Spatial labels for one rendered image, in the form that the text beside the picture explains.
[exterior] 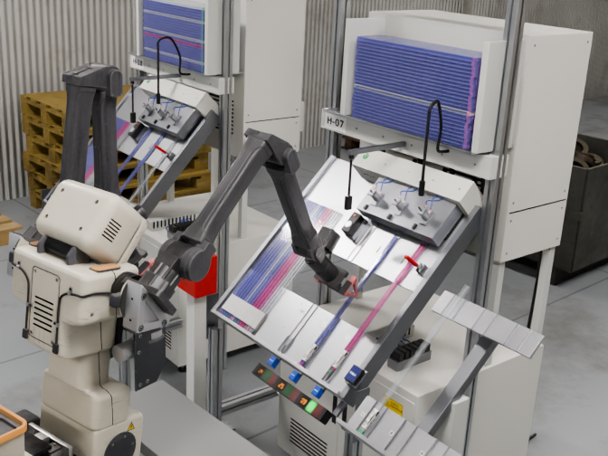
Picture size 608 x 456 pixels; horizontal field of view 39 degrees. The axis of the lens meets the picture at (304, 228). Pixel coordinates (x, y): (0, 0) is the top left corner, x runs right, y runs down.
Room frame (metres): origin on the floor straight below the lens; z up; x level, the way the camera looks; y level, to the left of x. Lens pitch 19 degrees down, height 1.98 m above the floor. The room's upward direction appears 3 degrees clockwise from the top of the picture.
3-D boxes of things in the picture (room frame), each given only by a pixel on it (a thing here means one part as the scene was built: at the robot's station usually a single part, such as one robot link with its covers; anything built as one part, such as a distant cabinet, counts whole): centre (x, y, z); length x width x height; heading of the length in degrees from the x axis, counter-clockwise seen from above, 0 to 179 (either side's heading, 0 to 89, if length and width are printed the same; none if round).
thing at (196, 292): (3.08, 0.41, 0.39); 0.24 x 0.24 x 0.78; 40
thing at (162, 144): (3.81, 0.64, 0.66); 1.01 x 0.73 x 1.31; 130
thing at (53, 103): (5.95, 1.36, 0.40); 1.15 x 0.78 x 0.81; 133
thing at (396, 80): (2.69, -0.35, 1.52); 0.51 x 0.13 x 0.27; 40
